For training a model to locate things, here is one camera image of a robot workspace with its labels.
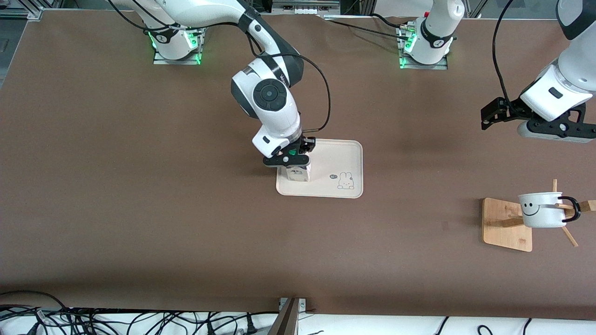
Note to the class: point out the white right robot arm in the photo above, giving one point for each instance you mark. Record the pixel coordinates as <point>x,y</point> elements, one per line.
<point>270,97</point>

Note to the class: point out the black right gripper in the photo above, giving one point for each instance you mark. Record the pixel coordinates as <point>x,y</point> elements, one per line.
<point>306,144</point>

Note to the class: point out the white tray with bunny print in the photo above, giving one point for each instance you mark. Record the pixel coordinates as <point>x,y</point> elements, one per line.
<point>335,158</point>

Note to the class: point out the wooden mug stand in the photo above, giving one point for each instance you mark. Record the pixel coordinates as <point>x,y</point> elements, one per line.
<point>505,232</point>

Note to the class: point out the aluminium profile bar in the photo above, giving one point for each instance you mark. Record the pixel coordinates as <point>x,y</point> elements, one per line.
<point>288,321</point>

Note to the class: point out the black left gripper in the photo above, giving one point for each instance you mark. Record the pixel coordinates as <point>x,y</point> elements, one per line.
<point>506,110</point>

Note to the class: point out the milk carton with green cap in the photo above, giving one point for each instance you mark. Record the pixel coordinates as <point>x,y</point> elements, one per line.
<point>298,174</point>

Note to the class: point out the metal rail fixture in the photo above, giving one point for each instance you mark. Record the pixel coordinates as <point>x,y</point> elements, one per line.
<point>305,5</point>

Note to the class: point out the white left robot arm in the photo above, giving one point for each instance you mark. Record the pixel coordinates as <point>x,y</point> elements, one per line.
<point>558,88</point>

